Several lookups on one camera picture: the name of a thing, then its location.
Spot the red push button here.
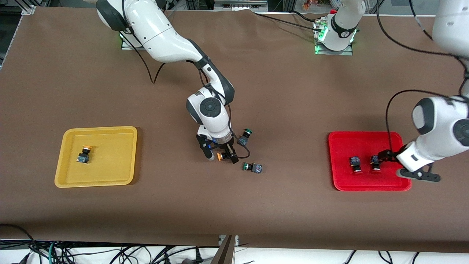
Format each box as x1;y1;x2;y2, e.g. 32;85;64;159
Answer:
349;156;363;176
369;155;383;173

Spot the green push button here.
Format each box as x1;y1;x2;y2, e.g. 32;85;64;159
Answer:
242;162;263;174
237;128;254;147

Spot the red plastic tray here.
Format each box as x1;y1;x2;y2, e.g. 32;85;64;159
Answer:
328;131;412;192

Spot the brown table cover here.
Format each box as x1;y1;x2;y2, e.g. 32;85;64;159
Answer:
0;7;469;253

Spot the metal table leg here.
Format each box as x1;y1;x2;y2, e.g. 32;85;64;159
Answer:
211;235;239;264

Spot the yellow plastic tray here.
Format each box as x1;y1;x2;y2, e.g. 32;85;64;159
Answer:
54;126;138;188

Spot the grey background device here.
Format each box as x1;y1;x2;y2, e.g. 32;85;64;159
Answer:
214;0;268;11

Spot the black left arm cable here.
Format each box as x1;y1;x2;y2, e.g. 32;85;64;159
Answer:
377;0;469;156

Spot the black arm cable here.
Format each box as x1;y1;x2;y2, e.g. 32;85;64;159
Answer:
377;0;469;156
121;31;251;154

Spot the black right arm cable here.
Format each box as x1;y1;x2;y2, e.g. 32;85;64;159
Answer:
121;31;251;154

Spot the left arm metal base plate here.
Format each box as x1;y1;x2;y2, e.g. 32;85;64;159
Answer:
314;18;354;56

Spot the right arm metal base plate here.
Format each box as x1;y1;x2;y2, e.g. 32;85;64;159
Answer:
120;31;147;50

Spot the black cable on table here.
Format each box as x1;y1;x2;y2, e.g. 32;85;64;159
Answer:
251;10;325;33

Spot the aluminium frame profile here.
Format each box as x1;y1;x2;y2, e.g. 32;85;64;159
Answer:
15;0;37;16

